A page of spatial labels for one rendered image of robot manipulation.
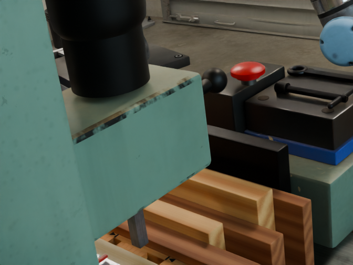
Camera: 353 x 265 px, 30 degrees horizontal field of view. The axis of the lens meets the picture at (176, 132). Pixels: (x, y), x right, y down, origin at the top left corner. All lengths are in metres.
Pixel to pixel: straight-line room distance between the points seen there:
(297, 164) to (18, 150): 0.29
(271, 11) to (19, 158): 3.85
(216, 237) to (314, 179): 0.09
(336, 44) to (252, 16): 3.21
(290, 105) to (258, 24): 3.65
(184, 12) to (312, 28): 0.99
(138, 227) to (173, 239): 0.03
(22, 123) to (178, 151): 0.16
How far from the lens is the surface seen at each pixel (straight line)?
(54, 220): 0.33
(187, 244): 0.48
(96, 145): 0.38
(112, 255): 0.48
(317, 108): 0.54
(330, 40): 1.01
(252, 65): 0.57
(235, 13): 4.29
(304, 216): 0.49
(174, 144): 0.43
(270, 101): 0.56
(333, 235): 0.54
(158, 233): 0.50
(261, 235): 0.47
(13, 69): 0.29
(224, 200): 0.50
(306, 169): 0.53
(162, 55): 1.30
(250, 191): 0.49
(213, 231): 0.48
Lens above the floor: 1.22
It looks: 25 degrees down
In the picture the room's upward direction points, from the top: 8 degrees counter-clockwise
